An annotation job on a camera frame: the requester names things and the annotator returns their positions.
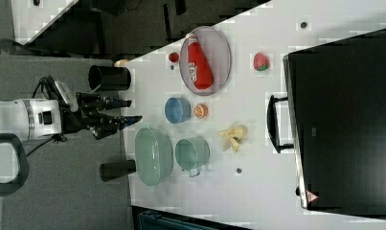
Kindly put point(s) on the large black cylinder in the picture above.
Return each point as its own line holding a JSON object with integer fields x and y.
{"x": 109, "y": 78}

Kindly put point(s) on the red strawberry toy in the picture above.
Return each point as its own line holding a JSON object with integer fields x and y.
{"x": 261, "y": 62}

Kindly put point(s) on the red ketchup bottle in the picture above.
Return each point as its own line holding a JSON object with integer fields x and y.
{"x": 199, "y": 69}

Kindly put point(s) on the grey round plate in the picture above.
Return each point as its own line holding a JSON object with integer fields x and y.
{"x": 217, "y": 52}

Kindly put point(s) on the small red tomato toy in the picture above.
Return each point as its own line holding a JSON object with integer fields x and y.
{"x": 173, "y": 57}

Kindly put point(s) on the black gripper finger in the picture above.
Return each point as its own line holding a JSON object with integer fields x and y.
{"x": 116, "y": 103}
{"x": 120, "y": 122}

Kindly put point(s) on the green colander basket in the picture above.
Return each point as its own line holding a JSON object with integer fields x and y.
{"x": 153, "y": 152}

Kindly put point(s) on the peeled toy banana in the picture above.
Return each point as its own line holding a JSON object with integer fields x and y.
{"x": 230, "y": 138}

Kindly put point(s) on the small black cylinder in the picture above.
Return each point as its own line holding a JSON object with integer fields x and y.
{"x": 114, "y": 170}

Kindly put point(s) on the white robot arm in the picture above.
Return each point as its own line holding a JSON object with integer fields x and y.
{"x": 36, "y": 119}

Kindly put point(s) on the green cup with handle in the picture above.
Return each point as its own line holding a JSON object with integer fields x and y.
{"x": 192, "y": 154}

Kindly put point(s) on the black toaster oven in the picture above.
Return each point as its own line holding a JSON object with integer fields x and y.
{"x": 336, "y": 96}

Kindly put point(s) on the orange slice toy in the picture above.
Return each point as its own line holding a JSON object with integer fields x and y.
{"x": 200, "y": 111}

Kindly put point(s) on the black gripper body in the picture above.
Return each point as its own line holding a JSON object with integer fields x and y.
{"x": 87, "y": 115}

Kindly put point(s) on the blue bowl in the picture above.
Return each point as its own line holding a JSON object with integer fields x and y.
{"x": 177, "y": 110}

